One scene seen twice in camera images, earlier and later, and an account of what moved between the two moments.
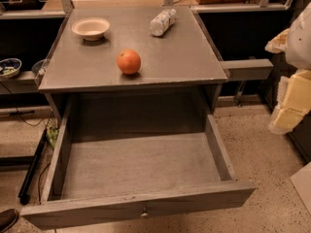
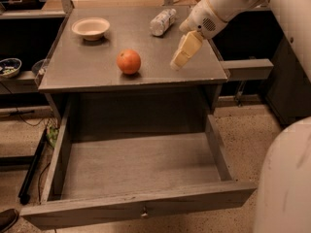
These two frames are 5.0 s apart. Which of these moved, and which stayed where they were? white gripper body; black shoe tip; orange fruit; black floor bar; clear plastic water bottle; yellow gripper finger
Moved: yellow gripper finger; white gripper body
Stayed: orange fruit; black shoe tip; black floor bar; clear plastic water bottle
